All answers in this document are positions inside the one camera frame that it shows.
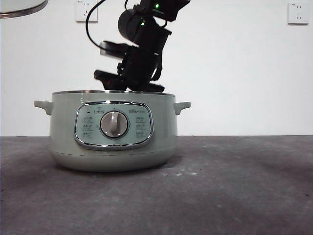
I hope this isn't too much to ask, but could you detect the white wall socket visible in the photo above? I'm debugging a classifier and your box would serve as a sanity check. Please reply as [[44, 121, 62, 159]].
[[75, 0, 98, 24], [287, 2, 309, 25]]

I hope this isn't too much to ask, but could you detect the thin black cable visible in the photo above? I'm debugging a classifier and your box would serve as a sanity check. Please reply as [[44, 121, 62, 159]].
[[85, 0, 106, 47]]

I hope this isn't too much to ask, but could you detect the glass lid with green knob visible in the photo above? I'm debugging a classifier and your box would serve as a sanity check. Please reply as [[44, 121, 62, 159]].
[[0, 0, 49, 20]]

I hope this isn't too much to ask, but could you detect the pale green electric pot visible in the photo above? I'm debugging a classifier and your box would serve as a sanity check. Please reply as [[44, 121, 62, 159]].
[[33, 90, 191, 172]]

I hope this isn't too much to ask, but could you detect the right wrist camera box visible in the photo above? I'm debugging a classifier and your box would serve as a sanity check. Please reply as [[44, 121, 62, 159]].
[[99, 41, 128, 60]]

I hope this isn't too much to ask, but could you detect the black sleeved cable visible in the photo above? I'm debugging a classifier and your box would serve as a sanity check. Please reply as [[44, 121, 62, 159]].
[[151, 56, 163, 82]]

